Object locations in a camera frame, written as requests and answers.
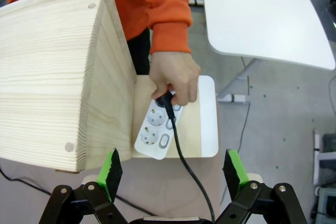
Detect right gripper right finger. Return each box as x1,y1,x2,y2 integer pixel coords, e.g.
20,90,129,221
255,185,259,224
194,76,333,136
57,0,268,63
213,148,308,224

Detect large white rounded table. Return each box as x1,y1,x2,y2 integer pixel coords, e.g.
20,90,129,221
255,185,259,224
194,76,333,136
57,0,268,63
200,0,336,104

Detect black power cable with plug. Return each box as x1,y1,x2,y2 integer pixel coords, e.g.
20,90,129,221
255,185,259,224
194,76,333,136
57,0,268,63
154,90,217,224

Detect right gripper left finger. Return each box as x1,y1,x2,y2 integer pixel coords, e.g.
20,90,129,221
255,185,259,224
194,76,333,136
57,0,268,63
38,148,130,224

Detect white metal rack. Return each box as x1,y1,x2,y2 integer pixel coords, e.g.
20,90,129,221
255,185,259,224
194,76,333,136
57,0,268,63
312,129,336,186

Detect person's left forearm orange sleeve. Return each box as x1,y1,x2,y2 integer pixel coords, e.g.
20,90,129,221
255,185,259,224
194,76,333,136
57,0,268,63
145,0,200,55

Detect person's left hand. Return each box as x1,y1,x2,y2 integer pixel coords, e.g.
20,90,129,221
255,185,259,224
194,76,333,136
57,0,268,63
149,51,202,106

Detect long pine wood shelf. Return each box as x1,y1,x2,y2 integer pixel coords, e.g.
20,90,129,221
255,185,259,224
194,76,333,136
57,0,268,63
0,0,139,174

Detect white power strip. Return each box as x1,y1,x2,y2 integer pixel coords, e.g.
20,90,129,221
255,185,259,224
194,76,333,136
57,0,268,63
134,90,185,161

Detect thin black cable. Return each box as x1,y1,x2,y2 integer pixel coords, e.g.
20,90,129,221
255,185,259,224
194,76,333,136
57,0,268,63
0,167,156,216

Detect plywood base board white ends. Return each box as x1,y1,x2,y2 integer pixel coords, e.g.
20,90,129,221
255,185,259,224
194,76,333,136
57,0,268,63
130,74,219,159

